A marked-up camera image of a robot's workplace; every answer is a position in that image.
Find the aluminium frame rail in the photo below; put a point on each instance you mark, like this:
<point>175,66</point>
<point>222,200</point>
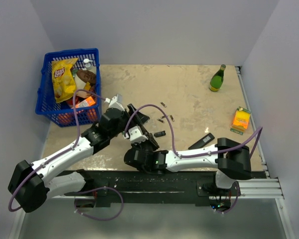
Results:
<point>261,189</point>

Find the green glass bottle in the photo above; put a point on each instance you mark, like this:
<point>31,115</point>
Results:
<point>217,79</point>

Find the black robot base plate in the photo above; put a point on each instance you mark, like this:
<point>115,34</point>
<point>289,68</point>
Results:
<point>188,187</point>

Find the blue plastic basket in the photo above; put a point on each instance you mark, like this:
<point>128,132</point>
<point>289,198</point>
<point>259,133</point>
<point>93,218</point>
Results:
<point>46,104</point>

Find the orange carton in basket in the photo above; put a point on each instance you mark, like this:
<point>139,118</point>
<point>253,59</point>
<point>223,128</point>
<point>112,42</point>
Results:
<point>88,102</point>

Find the white pump soap bottle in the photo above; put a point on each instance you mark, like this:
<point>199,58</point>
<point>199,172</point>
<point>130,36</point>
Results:
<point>88,63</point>

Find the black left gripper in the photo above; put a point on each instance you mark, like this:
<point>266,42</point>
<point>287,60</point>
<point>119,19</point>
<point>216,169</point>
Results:
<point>138,119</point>

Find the yellow Lays chips bag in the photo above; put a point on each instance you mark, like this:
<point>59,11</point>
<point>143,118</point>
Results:
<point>63,82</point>

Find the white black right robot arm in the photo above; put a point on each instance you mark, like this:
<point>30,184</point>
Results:
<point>231,159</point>

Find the orange ball in basket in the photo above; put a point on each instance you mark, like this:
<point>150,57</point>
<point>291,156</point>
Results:
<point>65,119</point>

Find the brown and white pouch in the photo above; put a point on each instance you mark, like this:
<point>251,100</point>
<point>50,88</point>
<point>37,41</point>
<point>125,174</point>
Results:
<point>86,76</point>

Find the black battery cover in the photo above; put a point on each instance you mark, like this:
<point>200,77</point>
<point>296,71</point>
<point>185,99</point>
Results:
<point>160,133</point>

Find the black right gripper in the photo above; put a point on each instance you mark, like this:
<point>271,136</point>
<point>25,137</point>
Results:
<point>151,140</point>

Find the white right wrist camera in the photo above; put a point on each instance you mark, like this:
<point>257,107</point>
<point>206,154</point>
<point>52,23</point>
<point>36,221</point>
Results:
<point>135,135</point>

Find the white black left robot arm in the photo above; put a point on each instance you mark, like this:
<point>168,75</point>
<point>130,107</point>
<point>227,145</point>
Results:
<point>29,181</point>

